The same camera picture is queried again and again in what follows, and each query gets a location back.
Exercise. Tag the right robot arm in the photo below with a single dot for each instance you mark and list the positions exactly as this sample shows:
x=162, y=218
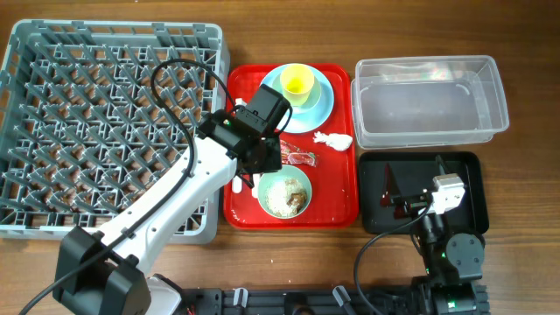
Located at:
x=453, y=259

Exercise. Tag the red strawberry candy wrapper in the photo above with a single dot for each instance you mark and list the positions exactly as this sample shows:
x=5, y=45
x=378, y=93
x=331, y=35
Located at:
x=292, y=155

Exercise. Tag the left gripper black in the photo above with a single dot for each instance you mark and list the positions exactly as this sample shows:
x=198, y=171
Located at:
x=273, y=159

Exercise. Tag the light blue plate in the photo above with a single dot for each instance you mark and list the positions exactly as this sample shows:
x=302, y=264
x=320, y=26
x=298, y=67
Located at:
x=301, y=122

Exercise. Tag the clear plastic bin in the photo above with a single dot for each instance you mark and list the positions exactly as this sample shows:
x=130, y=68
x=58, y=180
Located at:
x=427, y=101

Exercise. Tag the white plastic spoon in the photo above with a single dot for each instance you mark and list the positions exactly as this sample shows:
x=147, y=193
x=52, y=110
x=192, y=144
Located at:
x=256, y=181

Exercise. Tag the green bowl with rice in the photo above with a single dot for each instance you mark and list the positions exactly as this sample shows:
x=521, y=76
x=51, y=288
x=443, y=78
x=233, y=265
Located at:
x=285, y=194

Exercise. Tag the red plastic tray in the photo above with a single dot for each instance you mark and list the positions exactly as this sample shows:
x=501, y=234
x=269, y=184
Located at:
x=334, y=193

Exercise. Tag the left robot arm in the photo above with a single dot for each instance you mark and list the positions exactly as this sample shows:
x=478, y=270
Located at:
x=107, y=272

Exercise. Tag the yellow plastic cup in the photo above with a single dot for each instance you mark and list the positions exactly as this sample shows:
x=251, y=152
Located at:
x=297, y=81

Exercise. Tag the white napkin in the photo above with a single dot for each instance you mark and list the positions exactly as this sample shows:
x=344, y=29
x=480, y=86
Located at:
x=339, y=142

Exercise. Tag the grey dishwasher rack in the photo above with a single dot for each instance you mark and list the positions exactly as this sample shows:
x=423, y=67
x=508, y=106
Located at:
x=93, y=113

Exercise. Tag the black plastic tray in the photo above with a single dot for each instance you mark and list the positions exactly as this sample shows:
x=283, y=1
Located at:
x=413, y=172

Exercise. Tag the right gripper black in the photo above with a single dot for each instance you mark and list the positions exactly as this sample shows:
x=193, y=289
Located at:
x=390, y=194

